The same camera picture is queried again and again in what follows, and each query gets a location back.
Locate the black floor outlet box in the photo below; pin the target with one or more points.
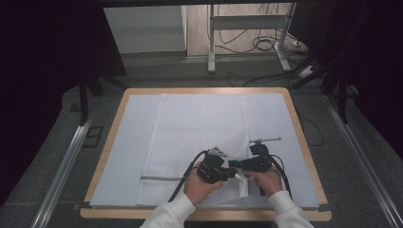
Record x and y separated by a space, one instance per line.
92 136

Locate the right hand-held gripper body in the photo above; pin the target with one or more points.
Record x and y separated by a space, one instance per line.
258 161

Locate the white metal desk frame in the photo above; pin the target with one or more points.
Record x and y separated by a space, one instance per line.
250 22

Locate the grey metal rod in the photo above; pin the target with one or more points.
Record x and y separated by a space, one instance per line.
266 139

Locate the white power strip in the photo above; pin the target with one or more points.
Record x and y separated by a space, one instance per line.
306 71

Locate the aluminium floor rail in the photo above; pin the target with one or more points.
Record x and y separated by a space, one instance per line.
60 177
364 158

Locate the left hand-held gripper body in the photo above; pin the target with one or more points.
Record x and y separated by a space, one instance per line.
210 167

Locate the pale table mat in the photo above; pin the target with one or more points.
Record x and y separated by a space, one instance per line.
133 152

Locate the person's left hand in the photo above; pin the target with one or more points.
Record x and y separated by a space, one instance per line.
196 188

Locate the wooden table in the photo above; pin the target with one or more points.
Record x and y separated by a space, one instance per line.
104 152

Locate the white textured cloth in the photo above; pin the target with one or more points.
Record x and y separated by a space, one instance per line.
190 133

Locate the person's right hand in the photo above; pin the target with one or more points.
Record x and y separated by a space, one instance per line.
267 182

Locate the black metal stand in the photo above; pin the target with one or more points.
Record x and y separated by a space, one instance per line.
342 98
84 101

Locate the white cabinet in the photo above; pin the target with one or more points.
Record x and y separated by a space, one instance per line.
145 28

